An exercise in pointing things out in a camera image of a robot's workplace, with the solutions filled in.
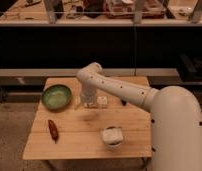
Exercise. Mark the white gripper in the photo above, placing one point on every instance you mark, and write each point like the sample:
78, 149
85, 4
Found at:
88, 95

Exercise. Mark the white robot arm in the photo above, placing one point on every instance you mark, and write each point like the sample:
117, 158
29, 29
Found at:
176, 117

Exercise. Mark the clear plastic bottle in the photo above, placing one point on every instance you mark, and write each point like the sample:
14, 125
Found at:
101, 102

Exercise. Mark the green ceramic bowl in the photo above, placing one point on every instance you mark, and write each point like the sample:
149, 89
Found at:
56, 97

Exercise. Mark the wooden table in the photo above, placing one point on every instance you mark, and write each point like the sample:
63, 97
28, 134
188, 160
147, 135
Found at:
80, 130

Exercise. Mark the long workbench shelf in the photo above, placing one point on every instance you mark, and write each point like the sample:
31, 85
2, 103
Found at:
101, 13

